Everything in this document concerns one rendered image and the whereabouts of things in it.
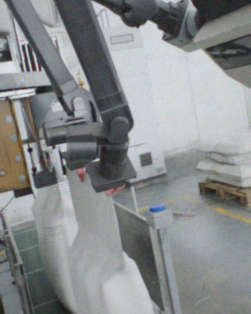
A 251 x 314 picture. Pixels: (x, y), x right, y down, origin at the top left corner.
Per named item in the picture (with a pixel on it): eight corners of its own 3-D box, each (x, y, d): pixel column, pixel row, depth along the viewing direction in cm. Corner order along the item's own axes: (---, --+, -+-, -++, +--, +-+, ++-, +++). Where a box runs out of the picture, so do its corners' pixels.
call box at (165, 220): (174, 223, 144) (171, 208, 143) (155, 230, 141) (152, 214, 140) (164, 218, 151) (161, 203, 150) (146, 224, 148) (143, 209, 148)
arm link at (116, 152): (132, 146, 76) (128, 125, 80) (96, 146, 75) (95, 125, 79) (128, 167, 81) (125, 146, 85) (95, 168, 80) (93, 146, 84)
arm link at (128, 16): (166, 1, 114) (157, 7, 119) (135, -15, 111) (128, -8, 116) (157, 30, 113) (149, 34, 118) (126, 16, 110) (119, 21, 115)
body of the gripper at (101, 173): (84, 168, 88) (85, 147, 82) (125, 158, 91) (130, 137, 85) (93, 191, 84) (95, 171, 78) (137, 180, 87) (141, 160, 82)
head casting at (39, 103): (107, 155, 147) (92, 78, 144) (43, 171, 139) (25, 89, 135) (87, 150, 175) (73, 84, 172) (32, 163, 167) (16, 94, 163)
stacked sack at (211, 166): (265, 162, 433) (264, 149, 431) (218, 178, 405) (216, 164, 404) (239, 160, 471) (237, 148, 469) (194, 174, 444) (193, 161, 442)
